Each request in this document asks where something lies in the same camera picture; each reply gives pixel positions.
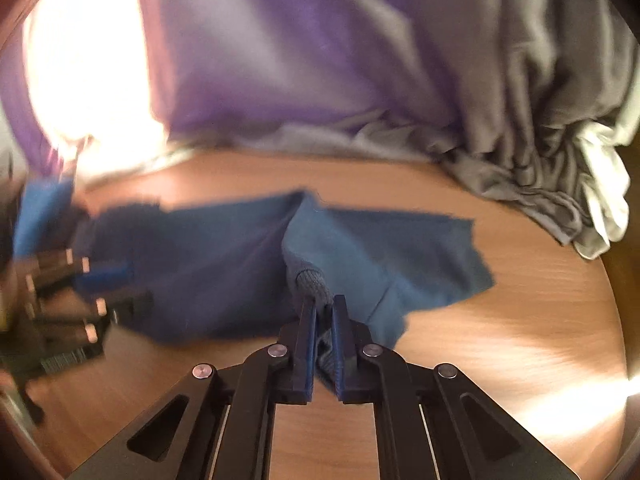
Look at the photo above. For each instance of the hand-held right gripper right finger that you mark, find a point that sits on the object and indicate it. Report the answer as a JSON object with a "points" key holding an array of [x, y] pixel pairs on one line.
{"points": [[338, 350]]}

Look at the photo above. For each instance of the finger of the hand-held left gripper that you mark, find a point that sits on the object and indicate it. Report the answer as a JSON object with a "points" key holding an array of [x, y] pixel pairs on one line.
{"points": [[107, 276], [127, 306]]}

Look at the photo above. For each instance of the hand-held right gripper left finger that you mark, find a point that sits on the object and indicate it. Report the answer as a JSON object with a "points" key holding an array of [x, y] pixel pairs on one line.
{"points": [[312, 345]]}

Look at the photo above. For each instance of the stack of dark clothes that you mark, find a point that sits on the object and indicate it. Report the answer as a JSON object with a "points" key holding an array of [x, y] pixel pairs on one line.
{"points": [[225, 260]]}

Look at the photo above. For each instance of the purple curtain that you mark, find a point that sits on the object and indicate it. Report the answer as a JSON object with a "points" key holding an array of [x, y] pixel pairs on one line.
{"points": [[20, 110], [280, 45]]}

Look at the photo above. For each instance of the pale pink curtain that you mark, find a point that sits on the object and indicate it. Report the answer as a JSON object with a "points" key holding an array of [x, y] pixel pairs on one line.
{"points": [[90, 75]]}

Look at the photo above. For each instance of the white cloth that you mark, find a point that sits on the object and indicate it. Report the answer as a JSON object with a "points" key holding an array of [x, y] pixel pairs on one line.
{"points": [[607, 185]]}

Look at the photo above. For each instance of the grey curtain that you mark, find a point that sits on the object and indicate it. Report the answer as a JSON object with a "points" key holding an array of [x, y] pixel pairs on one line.
{"points": [[535, 85]]}

